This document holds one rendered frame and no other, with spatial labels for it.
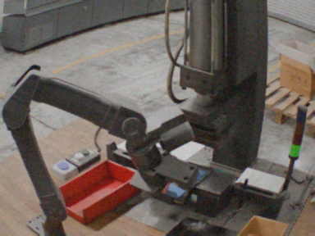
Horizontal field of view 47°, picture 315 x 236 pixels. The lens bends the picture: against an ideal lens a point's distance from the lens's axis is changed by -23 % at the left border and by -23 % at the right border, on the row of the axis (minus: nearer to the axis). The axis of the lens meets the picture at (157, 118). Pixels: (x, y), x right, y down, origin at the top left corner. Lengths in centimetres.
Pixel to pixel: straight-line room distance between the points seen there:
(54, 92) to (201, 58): 35
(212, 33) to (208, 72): 10
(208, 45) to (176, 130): 21
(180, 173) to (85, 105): 23
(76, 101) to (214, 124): 35
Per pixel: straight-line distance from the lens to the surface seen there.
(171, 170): 88
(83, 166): 128
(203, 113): 98
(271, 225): 101
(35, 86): 75
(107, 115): 80
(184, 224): 105
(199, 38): 95
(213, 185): 109
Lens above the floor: 158
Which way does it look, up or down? 25 degrees down
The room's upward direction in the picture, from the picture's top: 2 degrees clockwise
